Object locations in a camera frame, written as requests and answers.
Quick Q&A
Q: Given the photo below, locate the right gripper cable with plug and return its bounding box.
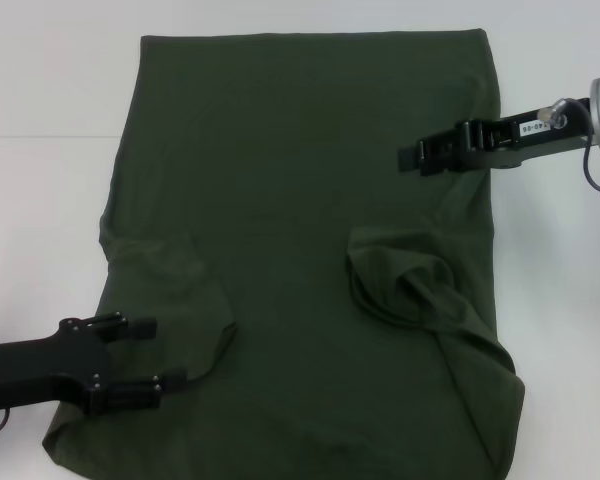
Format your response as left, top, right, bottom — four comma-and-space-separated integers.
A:
538, 97, 600, 199

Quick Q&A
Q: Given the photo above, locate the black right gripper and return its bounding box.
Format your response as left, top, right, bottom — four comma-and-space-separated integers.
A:
398, 99, 597, 176

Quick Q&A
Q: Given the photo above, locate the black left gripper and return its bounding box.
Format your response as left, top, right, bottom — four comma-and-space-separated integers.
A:
0, 311, 189, 417

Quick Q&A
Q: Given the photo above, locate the dark green t-shirt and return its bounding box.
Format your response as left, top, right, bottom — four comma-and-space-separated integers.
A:
39, 28, 526, 480

